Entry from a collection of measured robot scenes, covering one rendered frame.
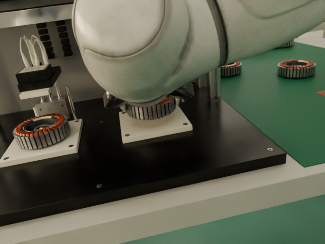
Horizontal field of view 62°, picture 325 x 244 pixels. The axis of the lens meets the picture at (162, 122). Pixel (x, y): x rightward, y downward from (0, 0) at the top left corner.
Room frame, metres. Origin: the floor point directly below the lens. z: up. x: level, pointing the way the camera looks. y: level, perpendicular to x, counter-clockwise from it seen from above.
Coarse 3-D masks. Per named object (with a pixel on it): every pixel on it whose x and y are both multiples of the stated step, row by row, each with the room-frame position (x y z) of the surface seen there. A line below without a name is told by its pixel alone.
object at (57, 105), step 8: (56, 96) 0.70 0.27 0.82; (64, 96) 0.69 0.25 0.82; (40, 104) 0.65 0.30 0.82; (48, 104) 0.66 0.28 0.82; (56, 104) 0.66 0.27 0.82; (64, 104) 0.66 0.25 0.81; (40, 112) 0.65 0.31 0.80; (48, 112) 0.66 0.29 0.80; (56, 112) 0.66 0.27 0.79; (64, 112) 0.66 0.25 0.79
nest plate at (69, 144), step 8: (80, 120) 0.61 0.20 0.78; (72, 128) 0.57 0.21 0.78; (80, 128) 0.57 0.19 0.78; (72, 136) 0.53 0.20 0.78; (80, 136) 0.54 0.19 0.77; (16, 144) 0.52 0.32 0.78; (56, 144) 0.50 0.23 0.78; (64, 144) 0.50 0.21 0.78; (72, 144) 0.49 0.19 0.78; (8, 152) 0.49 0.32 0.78; (16, 152) 0.49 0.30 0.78; (24, 152) 0.48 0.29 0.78; (32, 152) 0.48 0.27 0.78; (40, 152) 0.47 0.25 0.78; (48, 152) 0.47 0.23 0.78; (56, 152) 0.47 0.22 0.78; (64, 152) 0.47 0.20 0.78; (72, 152) 0.47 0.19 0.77; (0, 160) 0.46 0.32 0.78; (8, 160) 0.46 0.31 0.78; (16, 160) 0.46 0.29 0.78; (24, 160) 0.46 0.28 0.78; (32, 160) 0.46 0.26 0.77
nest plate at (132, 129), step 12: (120, 120) 0.58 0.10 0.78; (132, 120) 0.57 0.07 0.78; (144, 120) 0.56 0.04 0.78; (156, 120) 0.56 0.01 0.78; (168, 120) 0.55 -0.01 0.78; (180, 120) 0.54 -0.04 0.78; (132, 132) 0.51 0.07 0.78; (144, 132) 0.50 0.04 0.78; (156, 132) 0.50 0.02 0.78; (168, 132) 0.50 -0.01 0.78; (180, 132) 0.50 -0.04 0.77
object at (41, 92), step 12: (24, 72) 0.59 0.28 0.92; (36, 72) 0.59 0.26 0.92; (48, 72) 0.61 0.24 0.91; (60, 72) 0.72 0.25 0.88; (24, 84) 0.58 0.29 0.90; (36, 84) 0.58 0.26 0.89; (48, 84) 0.59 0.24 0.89; (24, 96) 0.56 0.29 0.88; (36, 96) 0.56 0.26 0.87; (60, 96) 0.68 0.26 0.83
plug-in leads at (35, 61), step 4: (24, 36) 0.69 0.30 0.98; (32, 36) 0.70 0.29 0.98; (20, 40) 0.67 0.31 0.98; (28, 40) 0.70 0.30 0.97; (32, 40) 0.70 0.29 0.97; (36, 40) 0.68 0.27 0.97; (20, 44) 0.67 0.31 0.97; (28, 44) 0.69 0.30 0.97; (32, 44) 0.67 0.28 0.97; (40, 44) 0.67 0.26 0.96; (20, 48) 0.66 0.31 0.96; (28, 48) 0.69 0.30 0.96; (32, 48) 0.70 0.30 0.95; (44, 48) 0.69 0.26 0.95; (32, 52) 0.71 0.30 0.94; (44, 52) 0.69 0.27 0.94; (24, 56) 0.66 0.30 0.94; (32, 56) 0.69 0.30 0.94; (36, 56) 0.66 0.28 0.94; (44, 56) 0.66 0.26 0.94; (24, 60) 0.66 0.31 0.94; (32, 60) 0.68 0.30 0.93; (36, 60) 0.66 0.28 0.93; (44, 60) 0.66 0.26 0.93; (28, 64) 0.66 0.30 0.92; (32, 64) 0.70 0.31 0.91; (36, 64) 0.66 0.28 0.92; (40, 64) 0.71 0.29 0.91
